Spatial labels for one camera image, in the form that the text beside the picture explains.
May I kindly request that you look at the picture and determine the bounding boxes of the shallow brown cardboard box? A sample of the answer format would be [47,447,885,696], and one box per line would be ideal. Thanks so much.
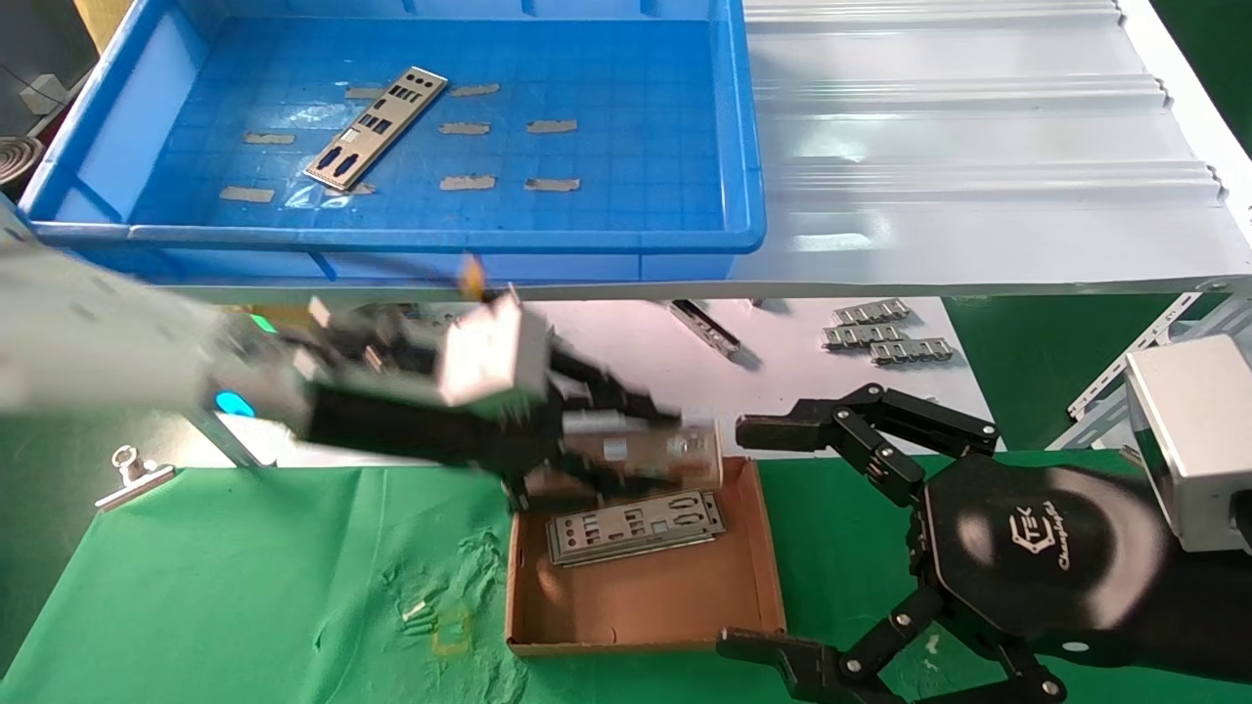
[506,456,788,658]

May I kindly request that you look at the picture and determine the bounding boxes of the grey spiral coil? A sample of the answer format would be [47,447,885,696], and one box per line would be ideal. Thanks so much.
[0,135,45,182]

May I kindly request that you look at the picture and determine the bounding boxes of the yellow sheet piece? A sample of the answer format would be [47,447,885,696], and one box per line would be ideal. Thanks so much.
[73,0,133,50]

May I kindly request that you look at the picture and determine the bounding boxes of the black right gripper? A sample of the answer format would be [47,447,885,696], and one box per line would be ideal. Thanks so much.
[716,383,1252,704]

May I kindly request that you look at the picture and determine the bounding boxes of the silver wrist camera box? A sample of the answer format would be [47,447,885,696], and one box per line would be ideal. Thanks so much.
[437,291,551,408]
[1123,334,1252,555]

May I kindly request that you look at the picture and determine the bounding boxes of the silver binder clip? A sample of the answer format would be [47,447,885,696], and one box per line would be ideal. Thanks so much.
[95,445,177,511]

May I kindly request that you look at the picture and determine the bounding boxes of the silver metal I/O shield plate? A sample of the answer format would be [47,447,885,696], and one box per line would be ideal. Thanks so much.
[550,496,728,569]
[562,411,725,490]
[305,66,449,191]
[548,491,725,563]

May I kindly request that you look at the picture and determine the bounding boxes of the white slotted steel strut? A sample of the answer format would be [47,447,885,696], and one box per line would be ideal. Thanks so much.
[1064,286,1252,451]

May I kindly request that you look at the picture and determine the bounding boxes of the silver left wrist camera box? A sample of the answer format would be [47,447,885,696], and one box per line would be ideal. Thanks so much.
[437,291,551,408]

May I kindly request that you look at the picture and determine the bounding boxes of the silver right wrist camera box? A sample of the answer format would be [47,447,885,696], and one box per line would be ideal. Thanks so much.
[1123,334,1252,555]

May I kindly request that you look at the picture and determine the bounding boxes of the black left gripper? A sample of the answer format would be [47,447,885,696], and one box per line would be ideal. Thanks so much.
[308,348,684,512]

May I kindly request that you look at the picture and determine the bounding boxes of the small ridged metal part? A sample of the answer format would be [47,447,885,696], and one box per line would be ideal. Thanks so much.
[822,325,906,350]
[834,298,911,326]
[871,337,955,366]

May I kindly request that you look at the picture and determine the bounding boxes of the white paper sheet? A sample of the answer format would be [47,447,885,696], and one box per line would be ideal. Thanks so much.
[201,298,1006,468]

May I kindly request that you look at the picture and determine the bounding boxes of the large blue plastic tray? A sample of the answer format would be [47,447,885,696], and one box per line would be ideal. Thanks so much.
[20,0,767,285]

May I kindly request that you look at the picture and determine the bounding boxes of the black cable with orange connector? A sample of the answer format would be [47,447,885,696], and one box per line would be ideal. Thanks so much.
[367,249,490,299]

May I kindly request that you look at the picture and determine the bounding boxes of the white plug box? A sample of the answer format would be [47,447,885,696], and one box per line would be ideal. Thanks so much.
[20,73,69,116]

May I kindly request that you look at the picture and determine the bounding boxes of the narrow dark metal bar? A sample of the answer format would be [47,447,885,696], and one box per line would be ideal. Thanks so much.
[670,299,741,361]

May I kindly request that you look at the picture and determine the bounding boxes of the green cloth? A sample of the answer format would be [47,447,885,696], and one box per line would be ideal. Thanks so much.
[0,450,1252,704]

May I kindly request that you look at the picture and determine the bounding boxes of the white ridged shelf panel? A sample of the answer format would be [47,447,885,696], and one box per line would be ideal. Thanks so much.
[137,0,1252,304]

